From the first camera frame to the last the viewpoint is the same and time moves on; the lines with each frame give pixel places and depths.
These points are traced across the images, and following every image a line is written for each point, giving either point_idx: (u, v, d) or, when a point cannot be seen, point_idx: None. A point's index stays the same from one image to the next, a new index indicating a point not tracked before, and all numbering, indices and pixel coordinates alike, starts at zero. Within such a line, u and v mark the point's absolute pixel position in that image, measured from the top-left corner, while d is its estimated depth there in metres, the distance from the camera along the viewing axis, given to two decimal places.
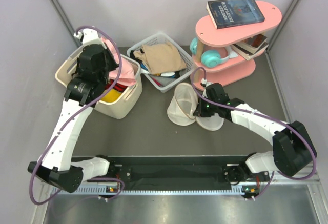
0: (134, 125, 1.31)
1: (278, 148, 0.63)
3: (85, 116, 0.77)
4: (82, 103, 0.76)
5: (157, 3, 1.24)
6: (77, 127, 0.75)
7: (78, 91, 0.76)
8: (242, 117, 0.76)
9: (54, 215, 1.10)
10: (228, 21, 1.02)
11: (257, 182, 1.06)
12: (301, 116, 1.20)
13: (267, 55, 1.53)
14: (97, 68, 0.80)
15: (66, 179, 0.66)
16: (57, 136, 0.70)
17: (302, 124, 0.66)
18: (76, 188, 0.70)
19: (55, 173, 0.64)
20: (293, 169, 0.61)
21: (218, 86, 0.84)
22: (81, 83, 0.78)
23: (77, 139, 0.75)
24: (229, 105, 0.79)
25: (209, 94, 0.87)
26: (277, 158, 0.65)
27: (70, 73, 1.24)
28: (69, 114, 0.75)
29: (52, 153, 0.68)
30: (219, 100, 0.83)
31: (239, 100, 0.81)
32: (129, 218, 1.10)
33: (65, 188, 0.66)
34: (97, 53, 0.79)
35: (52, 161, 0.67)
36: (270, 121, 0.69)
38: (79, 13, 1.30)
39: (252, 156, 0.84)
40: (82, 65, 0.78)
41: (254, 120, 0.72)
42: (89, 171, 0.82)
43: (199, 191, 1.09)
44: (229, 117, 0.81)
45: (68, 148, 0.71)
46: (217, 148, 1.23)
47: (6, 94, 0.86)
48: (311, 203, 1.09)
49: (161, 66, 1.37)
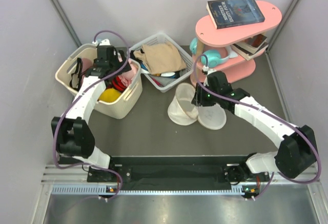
0: (134, 124, 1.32)
1: (286, 153, 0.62)
3: (101, 88, 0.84)
4: (100, 77, 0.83)
5: (157, 3, 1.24)
6: (95, 96, 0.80)
7: (96, 71, 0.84)
8: (246, 113, 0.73)
9: (54, 216, 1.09)
10: (228, 21, 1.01)
11: (257, 182, 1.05)
12: (301, 117, 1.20)
13: (267, 55, 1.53)
14: (110, 59, 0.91)
15: (86, 132, 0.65)
16: (81, 96, 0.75)
17: (311, 129, 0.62)
18: (90, 151, 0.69)
19: (79, 121, 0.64)
20: (296, 172, 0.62)
21: (222, 76, 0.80)
22: (98, 68, 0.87)
23: (93, 107, 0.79)
24: (233, 97, 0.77)
25: (210, 83, 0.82)
26: (280, 159, 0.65)
27: (70, 73, 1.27)
28: (90, 83, 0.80)
29: (75, 108, 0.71)
30: (222, 90, 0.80)
31: (243, 92, 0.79)
32: (130, 218, 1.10)
33: (84, 142, 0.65)
34: (111, 46, 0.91)
35: (76, 114, 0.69)
36: (279, 123, 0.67)
38: (79, 13, 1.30)
39: (253, 157, 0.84)
40: (99, 54, 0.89)
41: (262, 119, 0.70)
42: (95, 157, 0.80)
43: (199, 191, 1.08)
44: (232, 109, 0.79)
45: (87, 110, 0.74)
46: (217, 148, 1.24)
47: (5, 94, 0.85)
48: (311, 203, 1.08)
49: (161, 66, 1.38)
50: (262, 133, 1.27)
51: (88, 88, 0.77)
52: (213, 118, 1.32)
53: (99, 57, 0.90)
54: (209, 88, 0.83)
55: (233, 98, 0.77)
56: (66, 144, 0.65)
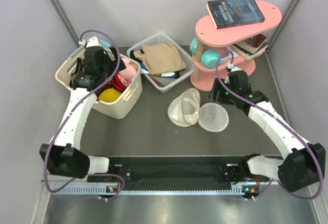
0: (134, 124, 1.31)
1: (290, 166, 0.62)
3: (91, 101, 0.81)
4: (90, 90, 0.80)
5: (157, 3, 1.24)
6: (84, 112, 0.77)
7: (85, 81, 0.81)
8: (261, 118, 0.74)
9: (54, 215, 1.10)
10: (228, 21, 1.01)
11: (257, 182, 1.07)
12: (301, 116, 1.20)
13: (267, 55, 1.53)
14: (100, 63, 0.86)
15: (78, 159, 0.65)
16: (68, 116, 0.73)
17: (323, 148, 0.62)
18: (85, 172, 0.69)
19: (69, 149, 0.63)
20: (296, 187, 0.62)
21: (243, 75, 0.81)
22: (86, 75, 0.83)
23: (84, 124, 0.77)
24: (250, 99, 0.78)
25: (230, 81, 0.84)
26: (282, 170, 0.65)
27: (70, 73, 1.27)
28: (79, 98, 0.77)
29: (64, 132, 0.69)
30: (241, 89, 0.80)
31: (262, 95, 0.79)
32: (130, 218, 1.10)
33: (77, 168, 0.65)
34: (99, 49, 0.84)
35: (65, 139, 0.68)
36: (290, 134, 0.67)
38: (79, 13, 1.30)
39: (255, 158, 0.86)
40: (87, 59, 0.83)
41: (275, 127, 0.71)
42: (93, 166, 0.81)
43: (199, 191, 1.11)
44: (246, 111, 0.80)
45: (78, 129, 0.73)
46: (217, 147, 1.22)
47: (6, 94, 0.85)
48: (311, 203, 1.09)
49: (161, 66, 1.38)
50: (262, 133, 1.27)
51: (76, 106, 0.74)
52: (216, 121, 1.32)
53: (86, 62, 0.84)
54: (229, 86, 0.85)
55: (250, 100, 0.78)
56: (59, 167, 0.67)
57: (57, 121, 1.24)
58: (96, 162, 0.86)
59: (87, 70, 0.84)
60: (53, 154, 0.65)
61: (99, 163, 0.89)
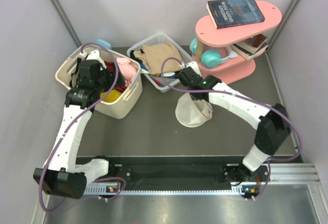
0: (134, 124, 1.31)
1: (264, 134, 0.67)
3: (86, 118, 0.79)
4: (84, 107, 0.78)
5: (158, 3, 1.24)
6: (79, 130, 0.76)
7: (78, 97, 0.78)
8: (221, 99, 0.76)
9: (54, 216, 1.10)
10: (228, 21, 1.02)
11: (257, 182, 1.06)
12: (302, 116, 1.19)
13: (267, 55, 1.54)
14: (95, 77, 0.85)
15: (74, 181, 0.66)
16: (61, 138, 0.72)
17: (283, 106, 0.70)
18: (81, 194, 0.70)
19: (64, 174, 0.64)
20: (274, 149, 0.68)
21: (188, 69, 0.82)
22: (80, 90, 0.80)
23: (79, 143, 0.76)
24: (204, 85, 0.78)
25: (181, 80, 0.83)
26: (259, 140, 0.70)
27: (70, 73, 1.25)
28: (72, 117, 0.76)
29: (58, 156, 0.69)
30: (192, 82, 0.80)
31: (213, 78, 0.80)
32: (130, 218, 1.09)
33: (72, 190, 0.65)
34: (94, 63, 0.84)
35: (59, 163, 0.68)
36: (252, 104, 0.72)
38: (79, 14, 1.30)
39: (247, 154, 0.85)
40: (81, 74, 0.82)
41: (237, 103, 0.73)
42: (91, 175, 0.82)
43: (199, 191, 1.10)
44: (206, 98, 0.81)
45: (73, 150, 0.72)
46: (213, 147, 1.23)
47: (6, 93, 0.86)
48: (311, 203, 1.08)
49: (161, 66, 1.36)
50: None
51: (69, 127, 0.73)
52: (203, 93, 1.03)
53: (81, 76, 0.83)
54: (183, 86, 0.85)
55: (204, 86, 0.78)
56: (54, 189, 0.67)
57: (57, 121, 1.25)
58: (95, 169, 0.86)
59: (81, 84, 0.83)
60: (47, 178, 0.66)
61: (98, 169, 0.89)
